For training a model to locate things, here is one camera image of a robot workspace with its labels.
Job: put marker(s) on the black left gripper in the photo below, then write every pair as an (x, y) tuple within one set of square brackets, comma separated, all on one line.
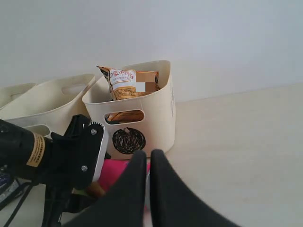
[(60, 198)]

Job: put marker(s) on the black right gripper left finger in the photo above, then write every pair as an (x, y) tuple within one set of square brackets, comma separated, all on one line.
[(123, 204)]

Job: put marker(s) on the pink chips can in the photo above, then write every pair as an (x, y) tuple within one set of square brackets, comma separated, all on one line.
[(111, 171)]

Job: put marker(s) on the cream bin square mark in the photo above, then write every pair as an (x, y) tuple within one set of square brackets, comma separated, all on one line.
[(50, 106)]

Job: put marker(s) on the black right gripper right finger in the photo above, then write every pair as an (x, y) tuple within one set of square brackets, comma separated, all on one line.
[(173, 204)]

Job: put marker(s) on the cream bin triangle mark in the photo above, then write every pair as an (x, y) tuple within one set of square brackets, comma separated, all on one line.
[(8, 94)]

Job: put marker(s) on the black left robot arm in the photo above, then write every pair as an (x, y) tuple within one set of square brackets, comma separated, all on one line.
[(27, 155)]

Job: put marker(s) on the yellow chips can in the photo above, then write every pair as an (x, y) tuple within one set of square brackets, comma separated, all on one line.
[(95, 190)]

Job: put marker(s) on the cream bin circle mark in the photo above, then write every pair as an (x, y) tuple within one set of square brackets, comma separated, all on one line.
[(157, 128)]

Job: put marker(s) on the orange white noodle bag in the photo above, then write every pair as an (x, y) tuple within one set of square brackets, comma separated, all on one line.
[(126, 84)]

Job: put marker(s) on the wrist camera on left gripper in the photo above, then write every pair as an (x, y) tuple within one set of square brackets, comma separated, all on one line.
[(81, 151)]

